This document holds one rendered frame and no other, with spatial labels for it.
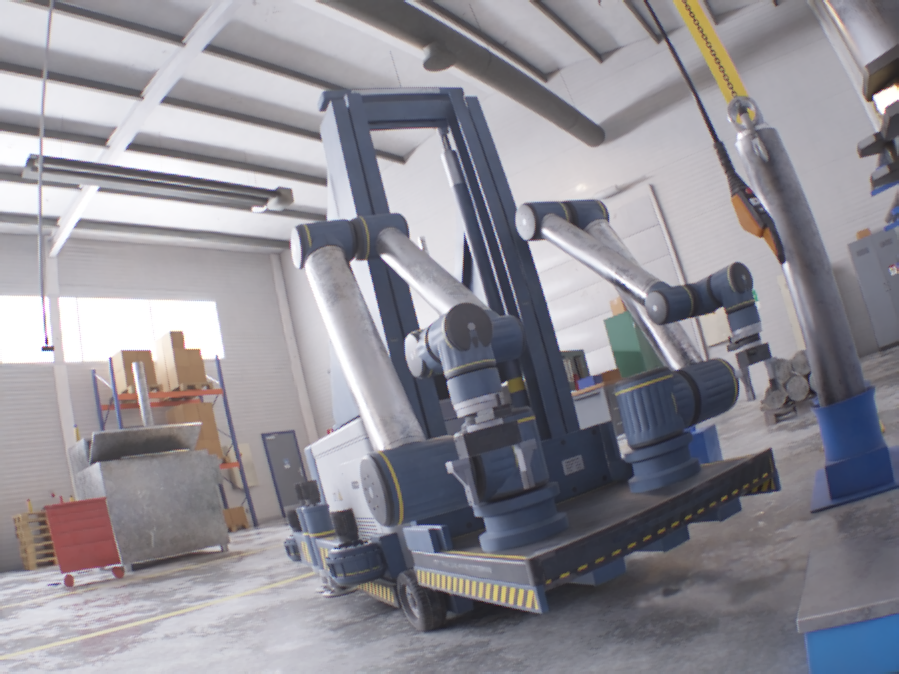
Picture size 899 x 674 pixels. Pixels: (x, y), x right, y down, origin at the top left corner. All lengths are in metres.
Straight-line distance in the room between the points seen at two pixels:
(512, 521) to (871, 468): 1.45
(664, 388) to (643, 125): 11.24
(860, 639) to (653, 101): 12.41
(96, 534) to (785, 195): 6.67
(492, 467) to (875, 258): 10.26
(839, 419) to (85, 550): 6.64
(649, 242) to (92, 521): 10.35
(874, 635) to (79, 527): 6.81
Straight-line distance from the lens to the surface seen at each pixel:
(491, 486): 1.68
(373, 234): 2.14
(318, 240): 2.07
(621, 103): 13.37
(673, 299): 1.95
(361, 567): 2.44
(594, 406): 7.03
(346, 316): 1.88
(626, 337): 8.45
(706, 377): 2.17
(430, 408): 2.27
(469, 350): 1.36
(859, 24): 1.37
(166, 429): 8.26
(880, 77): 1.13
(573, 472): 2.46
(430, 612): 2.30
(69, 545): 7.11
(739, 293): 1.96
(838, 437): 2.53
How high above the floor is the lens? 0.63
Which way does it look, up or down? 11 degrees up
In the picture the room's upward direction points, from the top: 15 degrees counter-clockwise
